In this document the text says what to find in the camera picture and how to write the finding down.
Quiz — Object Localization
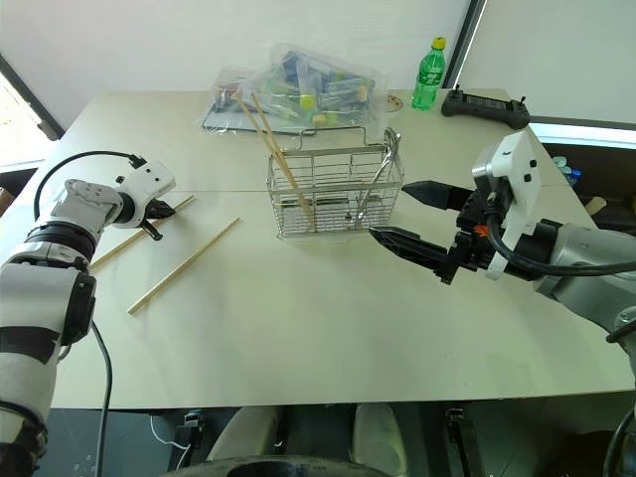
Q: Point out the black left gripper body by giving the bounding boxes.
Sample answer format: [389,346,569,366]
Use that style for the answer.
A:
[142,197,169,226]

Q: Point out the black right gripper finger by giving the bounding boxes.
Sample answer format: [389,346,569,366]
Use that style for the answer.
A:
[367,226,462,286]
[400,180,472,211]

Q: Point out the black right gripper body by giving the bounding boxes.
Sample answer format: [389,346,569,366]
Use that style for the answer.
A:
[445,188,500,273]

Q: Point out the metal spoon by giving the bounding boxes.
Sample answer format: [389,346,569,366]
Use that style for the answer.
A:
[344,128,402,226]

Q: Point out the wooden chopstick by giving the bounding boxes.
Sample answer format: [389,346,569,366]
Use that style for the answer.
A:
[127,216,242,316]
[87,194,197,270]
[232,91,302,196]
[248,90,316,232]

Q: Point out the black handheld remote controller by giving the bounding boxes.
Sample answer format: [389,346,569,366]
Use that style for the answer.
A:
[440,84,533,132]

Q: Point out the small blue and clear items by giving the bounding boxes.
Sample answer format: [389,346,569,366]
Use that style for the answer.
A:
[552,154,583,189]

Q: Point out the green plastic bottle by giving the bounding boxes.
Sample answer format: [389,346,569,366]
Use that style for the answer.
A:
[410,36,448,112]

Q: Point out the clear plastic bag of items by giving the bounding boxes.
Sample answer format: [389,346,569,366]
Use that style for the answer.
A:
[212,42,391,146]

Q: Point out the beige rounded shape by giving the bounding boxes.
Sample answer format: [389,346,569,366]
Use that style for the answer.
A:
[205,405,280,463]
[351,401,409,477]

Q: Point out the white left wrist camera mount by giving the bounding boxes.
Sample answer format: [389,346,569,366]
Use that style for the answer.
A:
[115,157,177,201]

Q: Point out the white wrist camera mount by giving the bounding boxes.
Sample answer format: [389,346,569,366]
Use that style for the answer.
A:
[484,130,547,280]
[115,157,177,201]

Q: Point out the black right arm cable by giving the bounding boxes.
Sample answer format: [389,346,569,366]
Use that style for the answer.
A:
[485,191,636,277]

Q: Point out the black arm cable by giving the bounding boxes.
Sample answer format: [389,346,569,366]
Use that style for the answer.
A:
[485,191,636,277]
[33,150,146,221]

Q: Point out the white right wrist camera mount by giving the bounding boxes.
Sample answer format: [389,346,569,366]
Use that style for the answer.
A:
[484,130,547,280]

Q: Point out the metal wire basket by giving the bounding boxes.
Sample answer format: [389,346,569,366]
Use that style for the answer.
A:
[266,125,405,241]

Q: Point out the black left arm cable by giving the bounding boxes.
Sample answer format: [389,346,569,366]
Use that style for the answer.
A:
[33,150,146,221]

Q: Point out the grey cable under left arm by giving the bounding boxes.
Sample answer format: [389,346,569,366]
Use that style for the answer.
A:
[89,318,114,477]

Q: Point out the black cable at right elbow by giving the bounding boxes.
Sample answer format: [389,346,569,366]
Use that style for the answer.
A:
[604,306,636,390]

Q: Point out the thin white cable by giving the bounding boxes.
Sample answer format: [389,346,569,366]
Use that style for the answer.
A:
[149,412,194,472]

